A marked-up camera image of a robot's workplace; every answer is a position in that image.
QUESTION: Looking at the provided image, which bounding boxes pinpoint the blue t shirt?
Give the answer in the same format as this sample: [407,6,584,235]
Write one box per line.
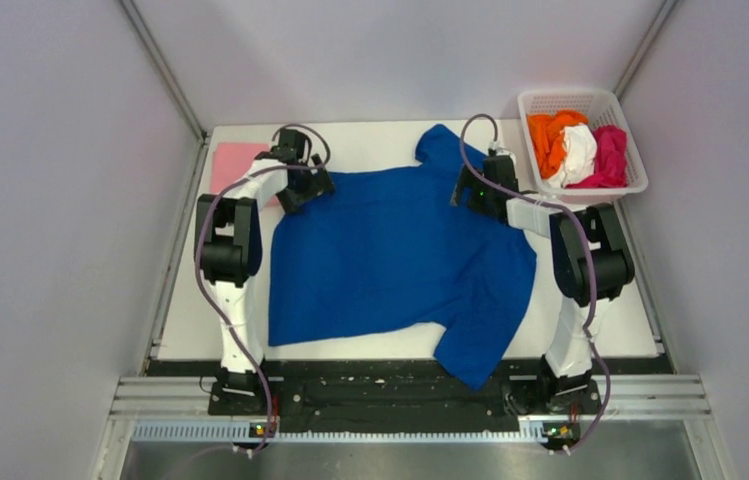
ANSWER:
[268,124,537,390]

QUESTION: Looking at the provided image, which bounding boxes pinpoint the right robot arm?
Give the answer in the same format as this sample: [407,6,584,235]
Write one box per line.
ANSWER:
[451,154,635,414]

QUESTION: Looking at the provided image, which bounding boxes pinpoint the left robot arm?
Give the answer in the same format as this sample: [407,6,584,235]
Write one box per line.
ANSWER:
[193,124,335,417]

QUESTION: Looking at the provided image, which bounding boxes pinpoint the folded pink t shirt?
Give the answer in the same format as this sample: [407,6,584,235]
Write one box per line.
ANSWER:
[209,143,286,208]

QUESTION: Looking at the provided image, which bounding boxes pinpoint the orange t shirt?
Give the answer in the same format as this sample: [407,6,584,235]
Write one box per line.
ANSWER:
[527,110,589,180]

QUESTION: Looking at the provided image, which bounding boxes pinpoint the white t shirt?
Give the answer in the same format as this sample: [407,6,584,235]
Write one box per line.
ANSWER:
[546,124,597,188]

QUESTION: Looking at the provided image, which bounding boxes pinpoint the white plastic basket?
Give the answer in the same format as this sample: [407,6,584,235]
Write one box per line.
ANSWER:
[517,87,648,203]

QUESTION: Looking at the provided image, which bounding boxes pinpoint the magenta t shirt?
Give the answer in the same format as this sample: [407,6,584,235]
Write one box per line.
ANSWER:
[567,125,628,189]

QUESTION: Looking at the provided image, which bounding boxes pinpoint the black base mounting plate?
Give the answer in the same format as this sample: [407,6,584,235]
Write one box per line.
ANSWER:
[148,356,673,437]

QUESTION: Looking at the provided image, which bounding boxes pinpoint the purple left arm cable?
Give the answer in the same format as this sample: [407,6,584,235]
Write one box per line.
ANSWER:
[193,123,333,458]

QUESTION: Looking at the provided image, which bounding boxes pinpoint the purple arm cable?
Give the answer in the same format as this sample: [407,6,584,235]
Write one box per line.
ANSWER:
[458,113,614,455]
[193,123,333,458]

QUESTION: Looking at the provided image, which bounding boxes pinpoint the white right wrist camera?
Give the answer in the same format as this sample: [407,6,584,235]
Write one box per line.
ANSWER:
[487,140,515,157]

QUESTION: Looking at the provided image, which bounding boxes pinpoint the left corner metal post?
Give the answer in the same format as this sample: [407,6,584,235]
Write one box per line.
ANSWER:
[116,0,210,144]

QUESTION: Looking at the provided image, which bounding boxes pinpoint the corner metal post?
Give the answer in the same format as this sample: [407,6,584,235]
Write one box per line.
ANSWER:
[116,0,210,144]
[613,0,684,99]

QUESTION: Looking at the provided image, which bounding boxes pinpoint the white slotted cable duct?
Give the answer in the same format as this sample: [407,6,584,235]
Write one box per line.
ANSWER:
[131,420,573,445]

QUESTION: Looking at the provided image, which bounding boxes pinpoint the right corner metal post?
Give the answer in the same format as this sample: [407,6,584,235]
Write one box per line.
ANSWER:
[613,0,684,99]

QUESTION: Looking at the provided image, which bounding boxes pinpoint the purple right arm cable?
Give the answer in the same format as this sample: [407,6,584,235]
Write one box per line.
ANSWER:
[458,113,614,455]

